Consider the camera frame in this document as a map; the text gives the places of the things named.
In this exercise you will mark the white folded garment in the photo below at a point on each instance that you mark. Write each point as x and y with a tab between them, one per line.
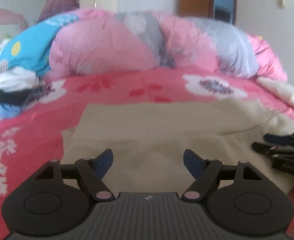
281	90

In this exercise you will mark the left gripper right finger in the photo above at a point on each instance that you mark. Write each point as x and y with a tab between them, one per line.
205	173

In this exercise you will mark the blue pillow with stripes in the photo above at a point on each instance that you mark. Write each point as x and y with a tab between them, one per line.
31	48

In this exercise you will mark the beige zip hoodie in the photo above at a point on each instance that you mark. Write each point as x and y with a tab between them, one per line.
148	140

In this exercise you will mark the pink white headboard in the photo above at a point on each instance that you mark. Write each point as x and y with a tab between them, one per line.
11	24

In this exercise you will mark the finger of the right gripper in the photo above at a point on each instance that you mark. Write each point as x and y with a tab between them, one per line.
267	149
283	140

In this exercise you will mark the pink grey floral duvet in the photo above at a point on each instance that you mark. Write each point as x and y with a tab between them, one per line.
100	42

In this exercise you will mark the pile of mixed clothes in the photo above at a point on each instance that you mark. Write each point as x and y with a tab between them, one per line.
19	88

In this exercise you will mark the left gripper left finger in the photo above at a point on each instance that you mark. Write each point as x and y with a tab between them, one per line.
91	173

